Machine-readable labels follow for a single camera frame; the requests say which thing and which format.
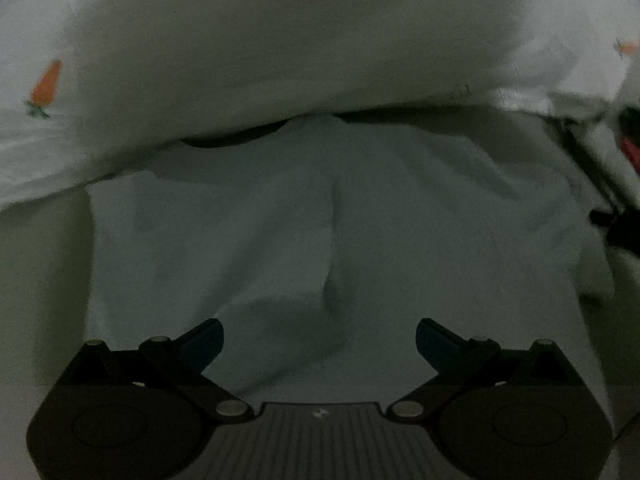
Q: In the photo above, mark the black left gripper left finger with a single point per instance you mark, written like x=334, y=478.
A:
x=147, y=413

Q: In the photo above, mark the light blue garment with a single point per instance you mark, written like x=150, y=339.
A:
x=321, y=246

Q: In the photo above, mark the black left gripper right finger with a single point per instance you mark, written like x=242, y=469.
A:
x=496, y=413

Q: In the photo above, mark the white carrot print bedsheet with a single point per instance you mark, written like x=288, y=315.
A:
x=89, y=85

